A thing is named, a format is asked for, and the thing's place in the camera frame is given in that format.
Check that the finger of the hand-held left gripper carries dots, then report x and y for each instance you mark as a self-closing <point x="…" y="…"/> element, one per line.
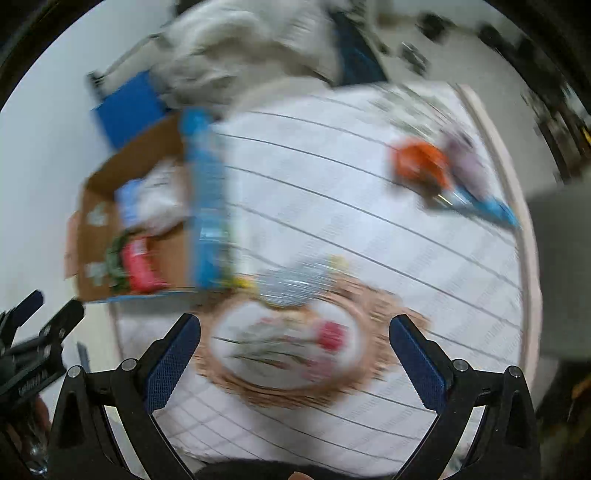
<point x="64" y="319"/>
<point x="28" y="305"/>

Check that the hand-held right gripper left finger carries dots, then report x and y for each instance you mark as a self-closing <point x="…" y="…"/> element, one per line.
<point x="171" y="362"/>

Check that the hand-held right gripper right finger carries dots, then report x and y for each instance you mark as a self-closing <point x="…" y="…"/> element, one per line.
<point x="418" y="364"/>

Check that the orange soft toy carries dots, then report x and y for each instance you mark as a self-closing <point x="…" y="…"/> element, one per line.
<point x="418" y="161"/>

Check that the purple soft toy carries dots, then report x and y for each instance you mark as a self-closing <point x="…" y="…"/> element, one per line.
<point x="468" y="161"/>

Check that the round woven placemat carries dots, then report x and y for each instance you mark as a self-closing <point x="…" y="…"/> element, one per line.
<point x="231" y="374"/>

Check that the green leafy item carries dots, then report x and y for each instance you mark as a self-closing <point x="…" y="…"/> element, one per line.
<point x="115" y="263"/>

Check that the red packet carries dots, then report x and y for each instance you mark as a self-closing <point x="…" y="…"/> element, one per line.
<point x="141" y="267"/>

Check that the small yellow object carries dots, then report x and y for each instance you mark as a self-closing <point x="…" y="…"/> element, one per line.
<point x="339" y="263"/>
<point x="244" y="283"/>

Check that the light blue packet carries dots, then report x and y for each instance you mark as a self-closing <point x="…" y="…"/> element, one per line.
<point x="130" y="203"/>

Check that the white plastic packet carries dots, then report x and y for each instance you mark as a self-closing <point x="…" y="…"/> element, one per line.
<point x="164" y="194"/>

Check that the cardboard box with blue side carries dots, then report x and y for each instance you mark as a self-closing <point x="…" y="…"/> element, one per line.
<point x="203" y="198"/>

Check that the blue elongated object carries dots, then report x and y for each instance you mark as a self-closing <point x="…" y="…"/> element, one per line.
<point x="489" y="210"/>

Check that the grey sofa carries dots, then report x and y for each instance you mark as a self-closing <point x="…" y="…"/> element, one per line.
<point x="561" y="258"/>

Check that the white striped tablecloth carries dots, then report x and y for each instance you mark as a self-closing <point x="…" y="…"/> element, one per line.
<point x="332" y="203"/>

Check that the floral cloth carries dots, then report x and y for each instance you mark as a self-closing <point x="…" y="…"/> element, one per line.
<point x="411" y="110"/>

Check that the dark floor object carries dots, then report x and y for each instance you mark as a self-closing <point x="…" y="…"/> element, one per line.
<point x="414" y="57"/>
<point x="432" y="24"/>

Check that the dark blue chair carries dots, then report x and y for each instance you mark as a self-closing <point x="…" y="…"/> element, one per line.
<point x="358" y="53"/>

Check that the grey fluffy blanket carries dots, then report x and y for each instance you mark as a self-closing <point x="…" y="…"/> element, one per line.
<point x="240" y="46"/>

